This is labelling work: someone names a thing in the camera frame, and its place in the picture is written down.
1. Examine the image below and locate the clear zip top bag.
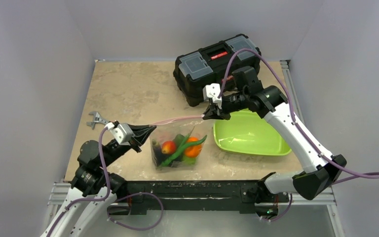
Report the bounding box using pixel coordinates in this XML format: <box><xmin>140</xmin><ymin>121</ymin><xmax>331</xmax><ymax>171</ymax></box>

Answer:
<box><xmin>150</xmin><ymin>116</ymin><xmax>213</xmax><ymax>172</ymax></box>

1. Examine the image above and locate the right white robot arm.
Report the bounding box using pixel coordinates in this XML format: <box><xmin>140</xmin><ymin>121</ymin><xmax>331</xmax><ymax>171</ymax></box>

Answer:
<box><xmin>203</xmin><ymin>66</ymin><xmax>347</xmax><ymax>201</ymax></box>

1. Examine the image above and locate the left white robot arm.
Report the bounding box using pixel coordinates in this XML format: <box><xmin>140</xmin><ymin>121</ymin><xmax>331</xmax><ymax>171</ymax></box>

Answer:
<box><xmin>42</xmin><ymin>121</ymin><xmax>156</xmax><ymax>237</ymax></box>

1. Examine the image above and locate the green fake bean pod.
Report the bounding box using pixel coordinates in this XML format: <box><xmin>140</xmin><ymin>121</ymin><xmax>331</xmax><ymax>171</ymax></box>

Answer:
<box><xmin>160</xmin><ymin>135</ymin><xmax>208</xmax><ymax>167</ymax></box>

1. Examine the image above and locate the orange fake fruit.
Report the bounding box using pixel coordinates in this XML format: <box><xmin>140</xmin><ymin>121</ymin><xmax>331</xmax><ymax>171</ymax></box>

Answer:
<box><xmin>184</xmin><ymin>137</ymin><xmax>202</xmax><ymax>158</ymax></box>

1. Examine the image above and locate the green fake apple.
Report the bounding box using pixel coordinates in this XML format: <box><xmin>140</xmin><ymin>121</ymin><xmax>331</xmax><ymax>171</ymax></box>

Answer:
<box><xmin>182</xmin><ymin>156</ymin><xmax>198</xmax><ymax>165</ymax></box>

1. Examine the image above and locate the green plastic tray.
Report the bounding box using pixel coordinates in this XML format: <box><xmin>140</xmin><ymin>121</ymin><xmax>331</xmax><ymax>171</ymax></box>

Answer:
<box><xmin>213</xmin><ymin>110</ymin><xmax>292</xmax><ymax>156</ymax></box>

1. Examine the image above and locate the black plastic toolbox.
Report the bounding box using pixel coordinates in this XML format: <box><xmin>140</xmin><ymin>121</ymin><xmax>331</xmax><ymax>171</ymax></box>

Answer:
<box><xmin>173</xmin><ymin>34</ymin><xmax>261</xmax><ymax>107</ymax></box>

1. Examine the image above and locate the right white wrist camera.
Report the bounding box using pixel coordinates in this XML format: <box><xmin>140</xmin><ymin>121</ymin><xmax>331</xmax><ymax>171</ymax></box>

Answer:
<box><xmin>203</xmin><ymin>83</ymin><xmax>223</xmax><ymax>109</ymax></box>

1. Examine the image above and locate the red handled adjustable wrench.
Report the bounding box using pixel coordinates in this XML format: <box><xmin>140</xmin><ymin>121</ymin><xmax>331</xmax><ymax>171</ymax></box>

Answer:
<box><xmin>86</xmin><ymin>111</ymin><xmax>110</xmax><ymax>129</ymax></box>

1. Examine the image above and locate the black metal base frame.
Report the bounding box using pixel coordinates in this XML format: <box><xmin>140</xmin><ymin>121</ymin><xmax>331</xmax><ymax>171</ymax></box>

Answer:
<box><xmin>47</xmin><ymin>179</ymin><xmax>336</xmax><ymax>217</ymax></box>

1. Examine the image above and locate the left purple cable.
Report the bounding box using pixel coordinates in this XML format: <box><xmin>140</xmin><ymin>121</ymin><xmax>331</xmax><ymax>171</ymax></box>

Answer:
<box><xmin>45</xmin><ymin>125</ymin><xmax>164</xmax><ymax>237</ymax></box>

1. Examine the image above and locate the purple cable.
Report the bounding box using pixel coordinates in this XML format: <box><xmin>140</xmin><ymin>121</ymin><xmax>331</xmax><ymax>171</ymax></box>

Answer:
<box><xmin>219</xmin><ymin>48</ymin><xmax>379</xmax><ymax>223</ymax></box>
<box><xmin>45</xmin><ymin>125</ymin><xmax>164</xmax><ymax>237</ymax></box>

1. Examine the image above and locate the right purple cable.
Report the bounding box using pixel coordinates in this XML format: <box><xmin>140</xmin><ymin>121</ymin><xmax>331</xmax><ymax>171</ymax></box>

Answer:
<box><xmin>219</xmin><ymin>48</ymin><xmax>379</xmax><ymax>223</ymax></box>

